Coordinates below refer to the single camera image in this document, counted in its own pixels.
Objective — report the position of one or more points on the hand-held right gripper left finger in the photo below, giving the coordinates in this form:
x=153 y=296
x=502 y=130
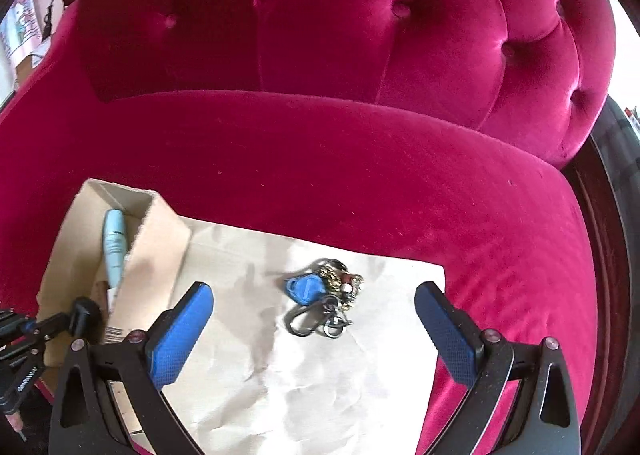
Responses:
x=181 y=335

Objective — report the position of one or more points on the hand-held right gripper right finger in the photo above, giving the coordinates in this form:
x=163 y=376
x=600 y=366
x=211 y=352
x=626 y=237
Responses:
x=445 y=335

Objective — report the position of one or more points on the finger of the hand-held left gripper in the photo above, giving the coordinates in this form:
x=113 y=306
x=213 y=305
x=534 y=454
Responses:
x=85 y=317
x=20 y=347

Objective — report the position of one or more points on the small white box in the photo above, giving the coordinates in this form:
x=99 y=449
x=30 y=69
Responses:
x=112 y=296

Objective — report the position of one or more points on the light blue tube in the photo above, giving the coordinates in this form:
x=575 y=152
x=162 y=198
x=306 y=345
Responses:
x=114 y=245

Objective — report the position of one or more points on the key bunch with blue fob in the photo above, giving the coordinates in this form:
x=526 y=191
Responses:
x=320 y=295

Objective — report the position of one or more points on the brown paper sheet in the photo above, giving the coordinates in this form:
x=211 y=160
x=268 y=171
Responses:
x=300 y=375

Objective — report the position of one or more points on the red velvet tufted sofa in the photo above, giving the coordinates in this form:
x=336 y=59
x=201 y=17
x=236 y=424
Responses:
x=325 y=110

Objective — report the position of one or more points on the small background cardboard box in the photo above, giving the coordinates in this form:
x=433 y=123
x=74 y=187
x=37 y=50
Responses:
x=31 y=66

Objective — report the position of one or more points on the wall poster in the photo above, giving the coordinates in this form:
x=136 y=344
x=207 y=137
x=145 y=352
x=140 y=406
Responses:
x=22 y=22

